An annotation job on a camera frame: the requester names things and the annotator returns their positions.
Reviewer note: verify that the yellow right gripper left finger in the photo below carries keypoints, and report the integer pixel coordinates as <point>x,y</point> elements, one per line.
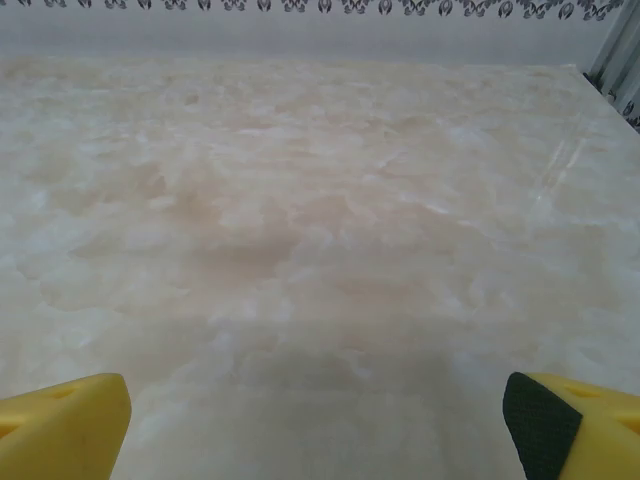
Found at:
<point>60,430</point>

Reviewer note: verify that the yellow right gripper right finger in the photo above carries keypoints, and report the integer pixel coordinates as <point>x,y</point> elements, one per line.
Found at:
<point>600,435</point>

